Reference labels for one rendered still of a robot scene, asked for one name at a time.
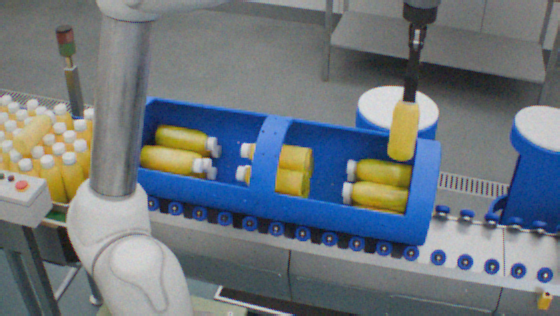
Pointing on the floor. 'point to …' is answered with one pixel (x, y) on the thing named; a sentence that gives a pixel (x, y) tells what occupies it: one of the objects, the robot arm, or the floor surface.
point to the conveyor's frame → (50, 238)
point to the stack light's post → (74, 91)
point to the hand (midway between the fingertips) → (411, 83)
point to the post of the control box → (36, 269)
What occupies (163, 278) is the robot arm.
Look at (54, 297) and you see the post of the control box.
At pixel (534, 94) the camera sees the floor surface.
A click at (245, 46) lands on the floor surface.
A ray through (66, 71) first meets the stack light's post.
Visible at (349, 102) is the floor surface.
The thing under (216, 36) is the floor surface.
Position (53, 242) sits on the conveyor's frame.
